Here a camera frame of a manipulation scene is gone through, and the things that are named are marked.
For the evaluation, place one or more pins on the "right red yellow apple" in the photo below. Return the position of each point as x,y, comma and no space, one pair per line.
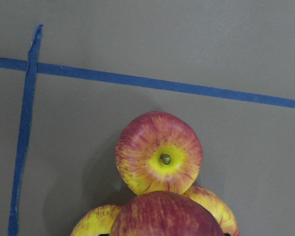
216,206

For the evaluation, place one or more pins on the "top red yellow apple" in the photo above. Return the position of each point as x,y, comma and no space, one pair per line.
157,151

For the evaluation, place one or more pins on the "lone red yellow apple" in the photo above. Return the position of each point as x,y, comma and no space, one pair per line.
163,213

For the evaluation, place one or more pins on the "left red yellow apple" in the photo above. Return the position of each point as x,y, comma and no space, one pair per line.
97,221

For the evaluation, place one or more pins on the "brown paper table cover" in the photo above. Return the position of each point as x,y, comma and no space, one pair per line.
243,45

